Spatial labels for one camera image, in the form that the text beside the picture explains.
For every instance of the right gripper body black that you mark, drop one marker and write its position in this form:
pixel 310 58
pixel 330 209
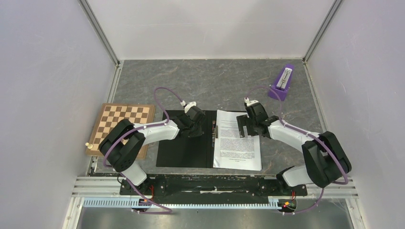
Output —
pixel 252 124

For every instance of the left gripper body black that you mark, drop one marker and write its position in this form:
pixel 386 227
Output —
pixel 196 130

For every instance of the teal folder black inside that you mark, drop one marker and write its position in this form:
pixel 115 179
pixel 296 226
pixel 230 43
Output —
pixel 196 152

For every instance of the printed paper sheet top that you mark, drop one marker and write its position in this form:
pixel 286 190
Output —
pixel 230 150

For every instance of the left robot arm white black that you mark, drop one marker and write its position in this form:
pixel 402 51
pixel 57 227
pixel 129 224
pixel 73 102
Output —
pixel 121 146

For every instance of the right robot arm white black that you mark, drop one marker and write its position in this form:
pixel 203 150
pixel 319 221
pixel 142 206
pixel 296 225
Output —
pixel 325 160

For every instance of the metal folder clip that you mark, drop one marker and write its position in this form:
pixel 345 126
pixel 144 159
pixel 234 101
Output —
pixel 214 132

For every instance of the purple metronome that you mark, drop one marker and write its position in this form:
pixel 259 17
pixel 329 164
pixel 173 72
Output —
pixel 281 84

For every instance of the wooden chessboard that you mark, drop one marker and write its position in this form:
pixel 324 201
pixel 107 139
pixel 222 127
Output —
pixel 112 113

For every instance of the white chess pawn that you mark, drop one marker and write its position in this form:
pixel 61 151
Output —
pixel 89 145

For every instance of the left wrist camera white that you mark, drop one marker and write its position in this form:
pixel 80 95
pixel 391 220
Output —
pixel 187 106

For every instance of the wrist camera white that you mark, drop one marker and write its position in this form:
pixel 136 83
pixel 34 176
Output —
pixel 248 102
pixel 187 106

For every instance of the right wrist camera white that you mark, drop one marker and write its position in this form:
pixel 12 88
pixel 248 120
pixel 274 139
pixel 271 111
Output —
pixel 248 102

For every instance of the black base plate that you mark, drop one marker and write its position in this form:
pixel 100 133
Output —
pixel 216 189

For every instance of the white toothed cable duct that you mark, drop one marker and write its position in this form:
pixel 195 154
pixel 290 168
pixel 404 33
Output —
pixel 137 203

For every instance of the aluminium frame rail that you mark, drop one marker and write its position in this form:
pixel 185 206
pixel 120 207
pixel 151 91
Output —
pixel 110 187

